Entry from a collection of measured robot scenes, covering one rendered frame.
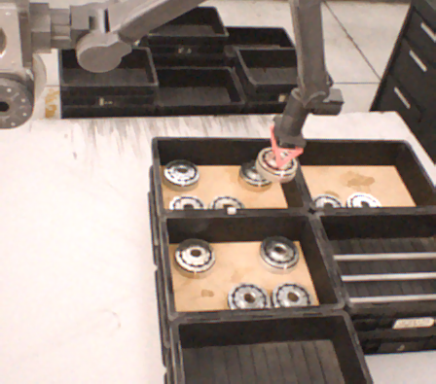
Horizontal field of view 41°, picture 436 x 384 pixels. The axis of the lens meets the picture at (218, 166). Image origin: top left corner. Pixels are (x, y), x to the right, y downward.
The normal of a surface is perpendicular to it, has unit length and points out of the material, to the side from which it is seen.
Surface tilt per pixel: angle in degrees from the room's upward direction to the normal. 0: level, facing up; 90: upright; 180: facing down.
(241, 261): 0
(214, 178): 0
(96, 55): 109
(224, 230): 90
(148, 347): 0
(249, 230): 90
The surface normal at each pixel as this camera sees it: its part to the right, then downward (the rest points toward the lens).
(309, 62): 0.11, 0.89
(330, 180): 0.15, -0.73
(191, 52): 0.22, 0.67
